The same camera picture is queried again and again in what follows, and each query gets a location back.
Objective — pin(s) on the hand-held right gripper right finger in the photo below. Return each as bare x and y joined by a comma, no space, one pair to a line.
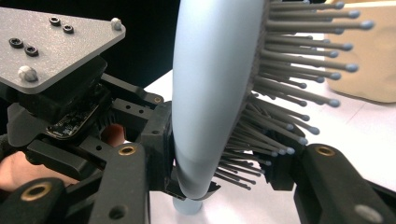
281,174

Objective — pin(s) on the light blue hairbrush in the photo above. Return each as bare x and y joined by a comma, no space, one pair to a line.
211,77

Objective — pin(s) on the beige container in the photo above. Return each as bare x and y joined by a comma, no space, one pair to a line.
376,62

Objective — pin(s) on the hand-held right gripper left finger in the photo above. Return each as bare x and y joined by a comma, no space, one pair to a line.
158,146

